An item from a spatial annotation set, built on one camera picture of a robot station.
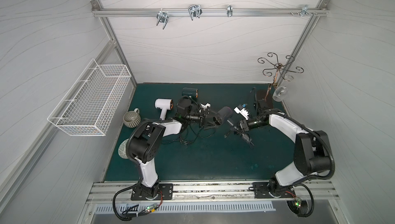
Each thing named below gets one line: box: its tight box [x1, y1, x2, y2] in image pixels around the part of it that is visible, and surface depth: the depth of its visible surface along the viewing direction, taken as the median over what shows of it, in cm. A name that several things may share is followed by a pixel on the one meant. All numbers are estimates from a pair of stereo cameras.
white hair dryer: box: [154, 98, 174, 121], surface depth 103 cm
